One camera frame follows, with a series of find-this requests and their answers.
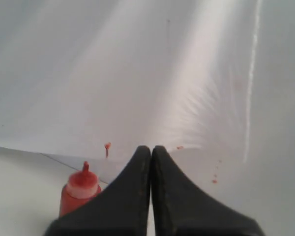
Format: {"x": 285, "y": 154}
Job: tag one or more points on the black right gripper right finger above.
{"x": 181, "y": 208}

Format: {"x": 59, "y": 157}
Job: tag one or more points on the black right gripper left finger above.
{"x": 121, "y": 209}

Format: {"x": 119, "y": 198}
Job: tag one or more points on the red sauce squeeze bottle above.
{"x": 82, "y": 186}

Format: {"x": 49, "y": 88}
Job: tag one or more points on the white paper backdrop sheet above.
{"x": 211, "y": 80}

